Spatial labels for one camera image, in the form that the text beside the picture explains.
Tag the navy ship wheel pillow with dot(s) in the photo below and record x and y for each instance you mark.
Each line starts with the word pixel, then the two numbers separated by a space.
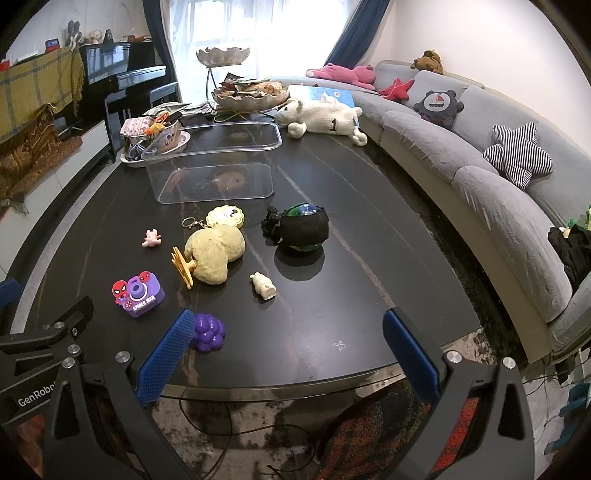
pixel 438 108

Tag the brown plush bear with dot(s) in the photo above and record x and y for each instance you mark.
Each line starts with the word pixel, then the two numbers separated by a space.
pixel 427 60

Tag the teal plastic object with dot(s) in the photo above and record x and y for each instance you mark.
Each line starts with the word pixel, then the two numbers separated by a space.
pixel 577 401

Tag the pile of papers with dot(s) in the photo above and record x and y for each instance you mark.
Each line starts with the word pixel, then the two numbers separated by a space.
pixel 171 108

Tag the grey rabbit plush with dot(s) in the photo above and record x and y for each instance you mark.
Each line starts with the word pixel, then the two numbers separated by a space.
pixel 74 33

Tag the black piano bench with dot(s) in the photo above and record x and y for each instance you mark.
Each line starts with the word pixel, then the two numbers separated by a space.
pixel 161 94

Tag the white sheep plush toy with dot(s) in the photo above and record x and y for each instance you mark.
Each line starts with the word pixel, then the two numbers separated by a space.
pixel 323 115

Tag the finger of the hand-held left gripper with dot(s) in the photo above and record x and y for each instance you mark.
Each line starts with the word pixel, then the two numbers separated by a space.
pixel 7 297
pixel 55 334

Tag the two-tier metal lotus stand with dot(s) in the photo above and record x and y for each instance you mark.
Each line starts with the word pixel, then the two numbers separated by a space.
pixel 221 55

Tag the white sheer curtain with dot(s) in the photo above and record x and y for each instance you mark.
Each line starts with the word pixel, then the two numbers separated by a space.
pixel 258 27

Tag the green white toy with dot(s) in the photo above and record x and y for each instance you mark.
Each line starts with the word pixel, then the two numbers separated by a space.
pixel 575 221

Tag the black piano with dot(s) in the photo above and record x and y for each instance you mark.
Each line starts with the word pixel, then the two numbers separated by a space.
pixel 106 64

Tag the orange plastic toy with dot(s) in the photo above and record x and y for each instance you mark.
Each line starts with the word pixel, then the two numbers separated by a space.
pixel 158 124

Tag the red star pillow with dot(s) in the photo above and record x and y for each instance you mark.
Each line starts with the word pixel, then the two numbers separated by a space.
pixel 398 90

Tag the dark mottled rug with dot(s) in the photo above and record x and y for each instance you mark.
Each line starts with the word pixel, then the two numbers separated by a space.
pixel 438 230

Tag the purple toy camera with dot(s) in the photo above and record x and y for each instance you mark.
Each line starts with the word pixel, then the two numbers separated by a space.
pixel 143 295

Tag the small cream figurine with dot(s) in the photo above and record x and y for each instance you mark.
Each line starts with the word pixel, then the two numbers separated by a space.
pixel 263 286

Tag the yellow plush toy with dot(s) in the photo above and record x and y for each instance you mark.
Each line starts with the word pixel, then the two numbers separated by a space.
pixel 212 254

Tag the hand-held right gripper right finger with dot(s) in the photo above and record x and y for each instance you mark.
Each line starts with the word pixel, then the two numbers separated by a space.
pixel 408 355

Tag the dark metronome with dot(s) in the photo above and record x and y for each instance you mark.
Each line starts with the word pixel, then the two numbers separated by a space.
pixel 109 37

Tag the striped star pillow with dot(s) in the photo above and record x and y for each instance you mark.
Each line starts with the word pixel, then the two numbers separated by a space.
pixel 517 157

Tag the blue picture book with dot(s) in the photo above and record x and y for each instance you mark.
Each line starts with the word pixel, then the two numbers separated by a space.
pixel 334 94

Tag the blue curtain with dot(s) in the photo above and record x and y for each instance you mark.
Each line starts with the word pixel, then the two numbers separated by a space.
pixel 154 27
pixel 360 32

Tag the black marble desktop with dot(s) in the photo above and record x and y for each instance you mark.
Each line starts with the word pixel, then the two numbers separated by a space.
pixel 369 277

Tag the beige plush toy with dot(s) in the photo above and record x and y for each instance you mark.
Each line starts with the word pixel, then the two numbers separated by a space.
pixel 94 37

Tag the brown wooden ornament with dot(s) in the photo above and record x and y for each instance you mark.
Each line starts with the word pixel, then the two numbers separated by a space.
pixel 134 38

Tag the pink plush bear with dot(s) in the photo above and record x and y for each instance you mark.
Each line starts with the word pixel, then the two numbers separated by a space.
pixel 341 74

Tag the dark clothing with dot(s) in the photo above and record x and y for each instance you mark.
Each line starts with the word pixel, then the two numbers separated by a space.
pixel 575 258

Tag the black toy car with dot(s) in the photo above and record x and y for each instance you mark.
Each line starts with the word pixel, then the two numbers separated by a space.
pixel 271 224

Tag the red black patterned cloth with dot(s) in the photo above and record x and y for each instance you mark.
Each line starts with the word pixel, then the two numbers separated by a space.
pixel 369 429

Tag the brown patterned cloth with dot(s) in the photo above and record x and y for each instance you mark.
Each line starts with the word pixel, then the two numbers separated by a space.
pixel 27 161

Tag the grey curved sofa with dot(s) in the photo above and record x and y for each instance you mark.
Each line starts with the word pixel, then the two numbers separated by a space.
pixel 508 217

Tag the white low cabinet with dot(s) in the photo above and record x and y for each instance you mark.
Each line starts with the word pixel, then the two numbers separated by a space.
pixel 87 143

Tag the pink patterned pouch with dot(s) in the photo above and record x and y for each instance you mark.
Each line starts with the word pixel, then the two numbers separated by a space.
pixel 136 125

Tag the pile of snack packets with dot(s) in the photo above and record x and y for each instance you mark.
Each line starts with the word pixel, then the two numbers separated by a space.
pixel 249 87

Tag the small pink figurine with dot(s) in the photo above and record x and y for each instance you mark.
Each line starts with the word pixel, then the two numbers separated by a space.
pixel 151 238

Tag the purple grape toy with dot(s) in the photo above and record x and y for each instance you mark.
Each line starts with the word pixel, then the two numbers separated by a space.
pixel 208 331

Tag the green ball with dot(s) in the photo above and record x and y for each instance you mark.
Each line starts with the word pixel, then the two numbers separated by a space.
pixel 302 230

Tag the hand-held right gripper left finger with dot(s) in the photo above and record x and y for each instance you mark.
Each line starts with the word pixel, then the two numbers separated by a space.
pixel 166 355

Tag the yellow plaid blanket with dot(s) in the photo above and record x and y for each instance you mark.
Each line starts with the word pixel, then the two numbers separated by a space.
pixel 37 83

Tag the clear plastic container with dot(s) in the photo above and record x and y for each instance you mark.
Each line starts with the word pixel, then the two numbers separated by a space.
pixel 212 184

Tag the red desk clock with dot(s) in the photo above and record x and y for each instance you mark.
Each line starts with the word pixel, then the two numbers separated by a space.
pixel 52 44

